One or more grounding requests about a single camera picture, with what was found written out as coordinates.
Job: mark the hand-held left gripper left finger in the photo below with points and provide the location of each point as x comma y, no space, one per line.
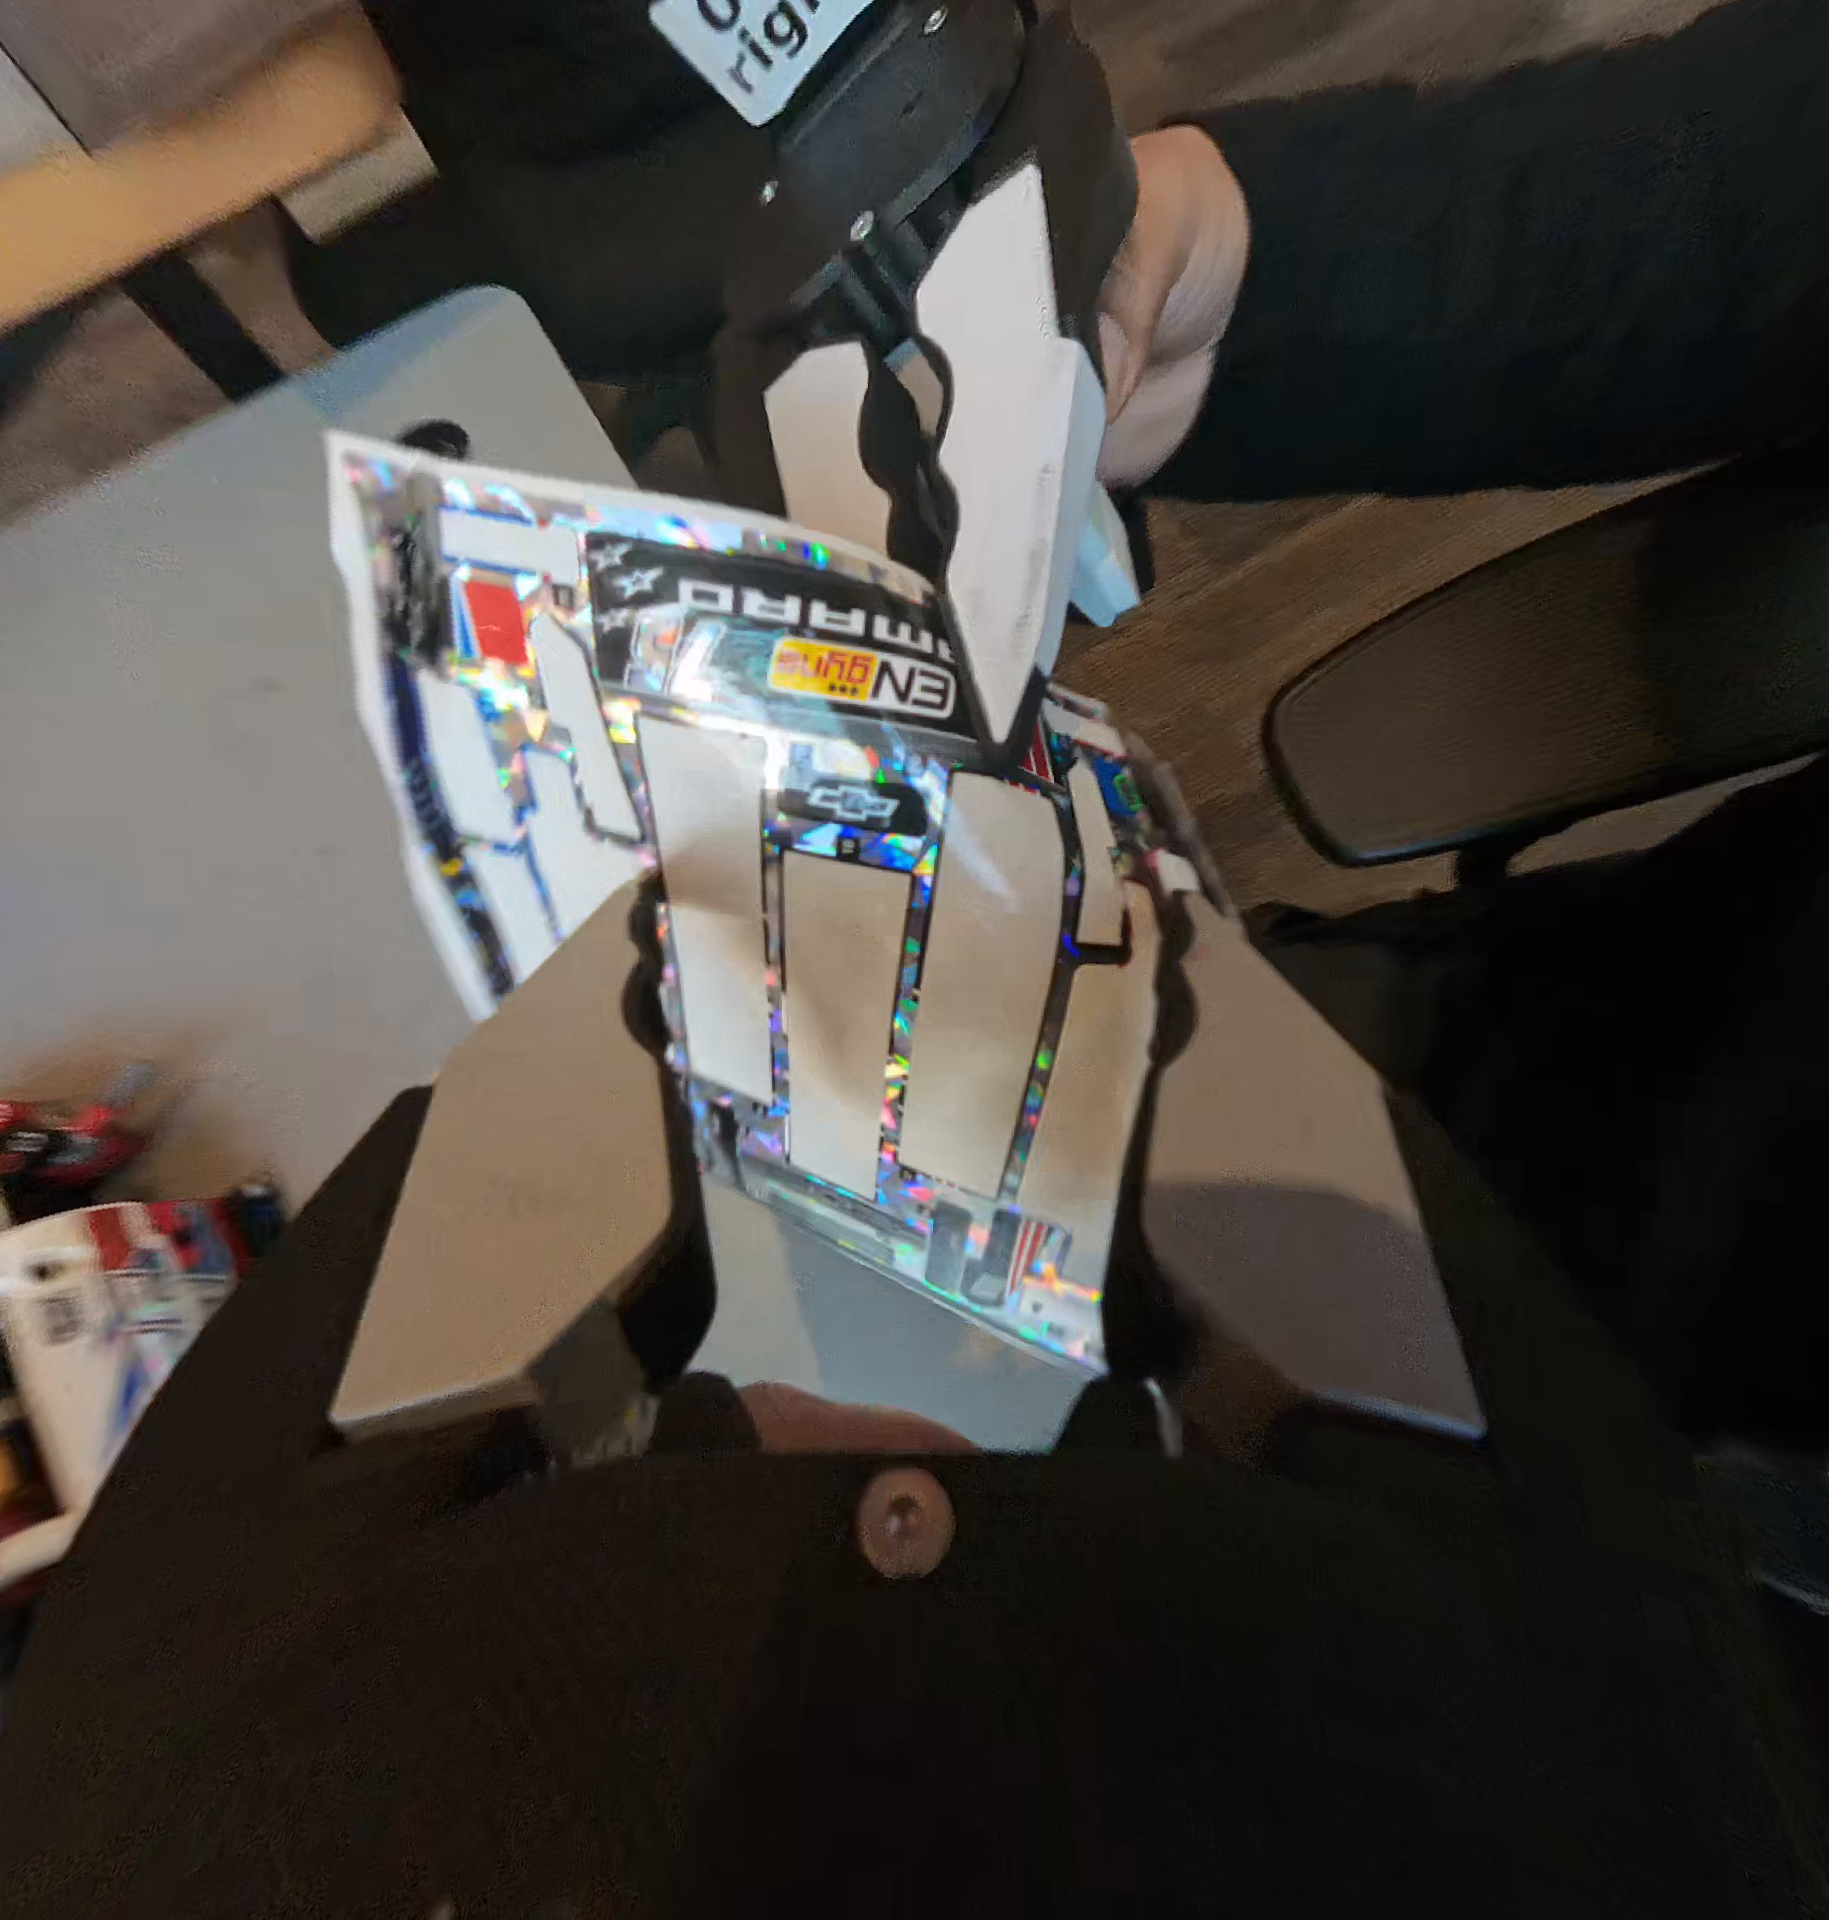
510,1170

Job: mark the holographic sticker sheet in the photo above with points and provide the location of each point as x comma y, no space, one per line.
838,975

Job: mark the red toy brick car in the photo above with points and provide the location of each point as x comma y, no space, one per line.
59,1291

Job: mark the person's right forearm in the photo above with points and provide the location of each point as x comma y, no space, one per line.
1530,272

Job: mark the person's right hand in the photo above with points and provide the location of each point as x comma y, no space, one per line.
1177,301

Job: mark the black mesh office chair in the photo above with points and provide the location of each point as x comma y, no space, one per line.
1530,706

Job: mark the wooden beam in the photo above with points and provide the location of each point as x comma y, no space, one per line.
104,211

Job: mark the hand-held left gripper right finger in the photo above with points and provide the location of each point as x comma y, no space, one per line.
1290,1170

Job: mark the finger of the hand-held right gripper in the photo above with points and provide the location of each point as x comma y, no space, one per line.
825,442
1012,449

